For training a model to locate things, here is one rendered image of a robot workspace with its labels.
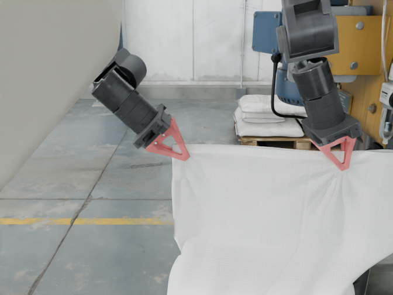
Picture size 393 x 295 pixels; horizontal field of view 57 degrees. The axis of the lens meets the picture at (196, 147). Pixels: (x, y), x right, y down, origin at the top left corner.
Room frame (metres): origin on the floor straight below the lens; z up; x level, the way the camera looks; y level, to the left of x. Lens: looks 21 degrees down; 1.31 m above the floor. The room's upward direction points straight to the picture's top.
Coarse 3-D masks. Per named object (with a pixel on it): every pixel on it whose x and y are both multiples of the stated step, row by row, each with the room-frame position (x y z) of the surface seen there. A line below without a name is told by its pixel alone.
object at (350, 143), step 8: (304, 128) 0.62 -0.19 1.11; (312, 136) 0.58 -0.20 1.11; (336, 136) 0.56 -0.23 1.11; (344, 136) 0.56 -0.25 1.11; (320, 144) 0.56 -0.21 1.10; (328, 144) 0.56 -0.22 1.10; (336, 144) 0.57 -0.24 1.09; (352, 144) 0.57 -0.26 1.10; (328, 152) 0.57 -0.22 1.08; (344, 152) 0.59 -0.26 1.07; (336, 160) 0.58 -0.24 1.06; (344, 160) 0.58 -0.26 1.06; (344, 168) 0.58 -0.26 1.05
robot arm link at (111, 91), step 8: (104, 72) 0.63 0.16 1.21; (112, 72) 0.60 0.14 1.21; (120, 72) 0.64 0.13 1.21; (96, 80) 0.60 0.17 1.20; (104, 80) 0.59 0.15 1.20; (112, 80) 0.59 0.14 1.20; (120, 80) 0.60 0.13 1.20; (128, 80) 0.64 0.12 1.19; (96, 88) 0.59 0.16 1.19; (104, 88) 0.59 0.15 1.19; (112, 88) 0.59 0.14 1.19; (120, 88) 0.59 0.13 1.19; (128, 88) 0.60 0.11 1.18; (96, 96) 0.59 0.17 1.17; (104, 96) 0.59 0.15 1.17; (112, 96) 0.59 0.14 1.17; (120, 96) 0.59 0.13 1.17; (128, 96) 0.59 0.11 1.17; (104, 104) 0.60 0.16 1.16; (112, 104) 0.59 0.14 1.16; (120, 104) 0.59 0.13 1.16; (112, 112) 0.60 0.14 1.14
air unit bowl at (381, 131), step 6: (384, 108) 0.66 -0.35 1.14; (384, 114) 0.65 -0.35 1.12; (390, 114) 0.65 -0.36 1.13; (384, 120) 0.65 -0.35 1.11; (390, 120) 0.65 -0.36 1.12; (384, 126) 0.65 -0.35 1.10; (390, 126) 0.64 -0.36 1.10; (378, 132) 0.66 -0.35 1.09; (384, 132) 0.65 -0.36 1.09; (390, 132) 0.64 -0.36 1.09; (384, 138) 0.65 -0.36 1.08; (390, 138) 0.65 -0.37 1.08
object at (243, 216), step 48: (192, 144) 0.62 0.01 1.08; (192, 192) 0.62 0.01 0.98; (240, 192) 0.61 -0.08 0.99; (288, 192) 0.59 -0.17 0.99; (336, 192) 0.59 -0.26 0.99; (384, 192) 0.58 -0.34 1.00; (192, 240) 0.62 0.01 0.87; (240, 240) 0.61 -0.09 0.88; (288, 240) 0.59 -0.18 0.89; (336, 240) 0.59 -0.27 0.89; (384, 240) 0.58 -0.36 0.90; (192, 288) 0.55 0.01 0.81; (240, 288) 0.54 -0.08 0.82; (288, 288) 0.54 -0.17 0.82; (336, 288) 0.53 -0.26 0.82
